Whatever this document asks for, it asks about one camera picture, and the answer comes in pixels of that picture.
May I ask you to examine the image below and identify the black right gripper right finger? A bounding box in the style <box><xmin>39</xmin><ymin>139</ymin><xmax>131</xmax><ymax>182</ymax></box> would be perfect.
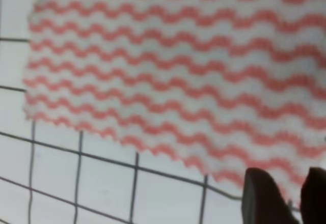
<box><xmin>300</xmin><ymin>167</ymin><xmax>325</xmax><ymax>224</ymax></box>

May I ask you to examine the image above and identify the white black-grid tablecloth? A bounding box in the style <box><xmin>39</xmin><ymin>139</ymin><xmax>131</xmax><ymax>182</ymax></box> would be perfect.
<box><xmin>1</xmin><ymin>0</ymin><xmax>248</xmax><ymax>223</ymax></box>

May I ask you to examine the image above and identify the pink wavy striped towel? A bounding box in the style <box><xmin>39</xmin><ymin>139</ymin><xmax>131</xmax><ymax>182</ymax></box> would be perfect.
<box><xmin>23</xmin><ymin>0</ymin><xmax>325</xmax><ymax>205</ymax></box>

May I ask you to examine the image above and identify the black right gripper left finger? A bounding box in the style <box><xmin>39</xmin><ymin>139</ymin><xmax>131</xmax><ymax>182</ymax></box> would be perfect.
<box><xmin>241</xmin><ymin>167</ymin><xmax>298</xmax><ymax>224</ymax></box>

